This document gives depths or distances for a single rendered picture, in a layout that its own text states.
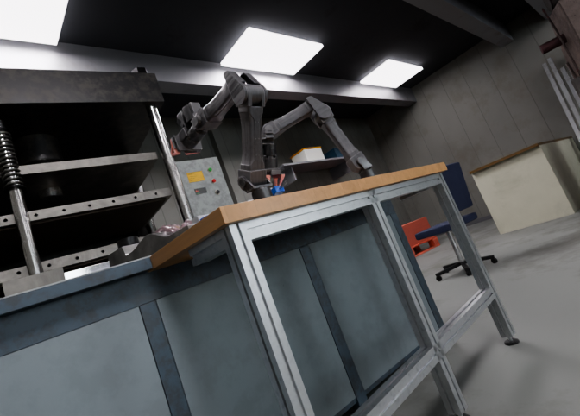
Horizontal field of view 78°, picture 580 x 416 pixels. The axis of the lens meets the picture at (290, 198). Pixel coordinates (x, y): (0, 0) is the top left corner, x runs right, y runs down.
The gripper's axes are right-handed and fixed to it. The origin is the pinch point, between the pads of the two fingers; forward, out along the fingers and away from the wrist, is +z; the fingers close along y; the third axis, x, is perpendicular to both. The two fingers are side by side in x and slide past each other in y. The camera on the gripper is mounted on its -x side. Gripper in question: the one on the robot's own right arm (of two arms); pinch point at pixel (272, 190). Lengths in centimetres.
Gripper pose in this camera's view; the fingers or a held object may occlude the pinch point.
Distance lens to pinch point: 153.5
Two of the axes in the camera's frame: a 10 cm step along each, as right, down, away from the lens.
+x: 6.0, 0.1, -8.0
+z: 0.6, 10.0, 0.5
